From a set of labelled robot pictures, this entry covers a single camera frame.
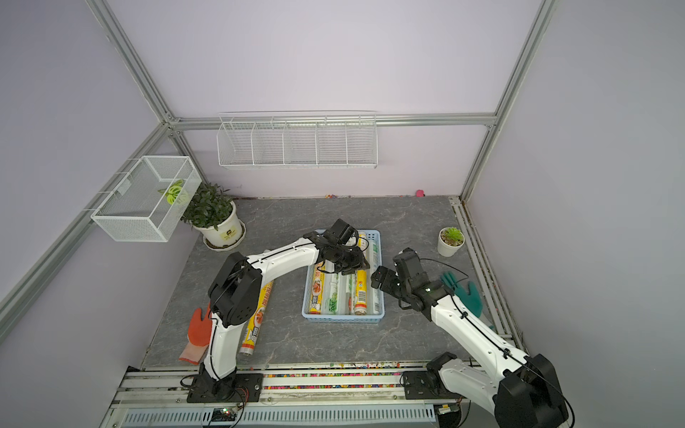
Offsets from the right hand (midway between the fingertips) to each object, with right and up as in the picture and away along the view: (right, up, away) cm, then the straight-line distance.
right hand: (381, 278), depth 83 cm
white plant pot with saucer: (-57, +13, +18) cm, 61 cm away
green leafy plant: (-59, +23, +9) cm, 64 cm away
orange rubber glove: (-57, -17, -1) cm, 59 cm away
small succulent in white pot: (+27, +11, +12) cm, 31 cm away
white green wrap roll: (-16, -6, +4) cm, 17 cm away
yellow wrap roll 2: (-39, -16, -6) cm, 43 cm away
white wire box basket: (-73, +24, -1) cm, 77 cm away
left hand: (-4, +2, +5) cm, 7 cm away
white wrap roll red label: (-10, -6, +4) cm, 13 cm away
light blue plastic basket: (-12, -12, -1) cm, 17 cm away
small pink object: (+23, +32, +41) cm, 56 cm away
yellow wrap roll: (-6, -1, +1) cm, 6 cm away
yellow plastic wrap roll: (-21, -5, +6) cm, 23 cm away
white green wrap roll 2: (-1, +4, +11) cm, 12 cm away
